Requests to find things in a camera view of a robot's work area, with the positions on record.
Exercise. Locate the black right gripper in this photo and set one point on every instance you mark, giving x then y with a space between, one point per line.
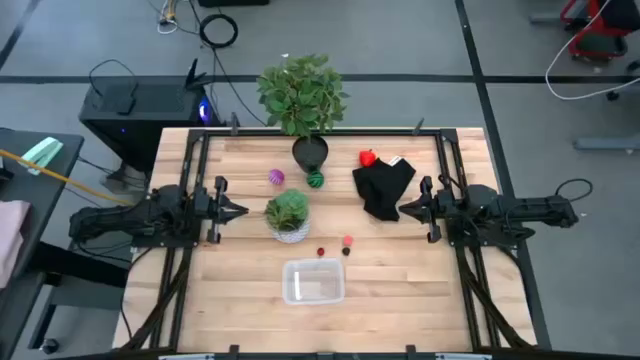
439 207

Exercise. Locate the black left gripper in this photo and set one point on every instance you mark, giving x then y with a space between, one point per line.
205 207

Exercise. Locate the purple toy onion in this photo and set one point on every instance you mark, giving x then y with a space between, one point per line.
276 177

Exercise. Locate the red toy bell pepper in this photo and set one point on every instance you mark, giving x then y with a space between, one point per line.
367 158

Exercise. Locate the pink toy peach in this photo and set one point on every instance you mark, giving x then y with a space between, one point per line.
348 241

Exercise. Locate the green toy watermelon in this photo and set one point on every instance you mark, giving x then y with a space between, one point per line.
315 179

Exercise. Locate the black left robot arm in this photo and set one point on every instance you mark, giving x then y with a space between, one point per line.
125 217

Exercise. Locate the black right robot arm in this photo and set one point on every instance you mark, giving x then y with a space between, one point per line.
520 210

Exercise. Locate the clear plastic tupperware container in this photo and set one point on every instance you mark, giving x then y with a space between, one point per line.
313 281

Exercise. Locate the black cloth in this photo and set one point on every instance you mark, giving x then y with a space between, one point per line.
382 190

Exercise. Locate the small succulent plant white pot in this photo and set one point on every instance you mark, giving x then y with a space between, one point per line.
287 210

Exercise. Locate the black computer tower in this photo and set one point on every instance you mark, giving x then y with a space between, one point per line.
150 120

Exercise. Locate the tall leafy plant black pot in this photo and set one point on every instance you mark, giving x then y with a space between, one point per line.
300 95

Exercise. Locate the mint green stapler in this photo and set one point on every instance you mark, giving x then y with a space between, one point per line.
42 152

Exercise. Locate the grey table foot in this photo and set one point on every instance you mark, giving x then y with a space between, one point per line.
607 144

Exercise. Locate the black side desk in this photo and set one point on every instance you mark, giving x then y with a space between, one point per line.
30 190

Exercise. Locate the pink cloth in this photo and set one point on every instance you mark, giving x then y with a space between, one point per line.
10 240

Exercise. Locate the black desk caster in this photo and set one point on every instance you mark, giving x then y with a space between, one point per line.
49 346

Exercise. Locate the red cart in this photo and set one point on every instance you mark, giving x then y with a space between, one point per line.
595 42

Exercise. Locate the black metal table frame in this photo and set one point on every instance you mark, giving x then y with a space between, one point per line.
320 133

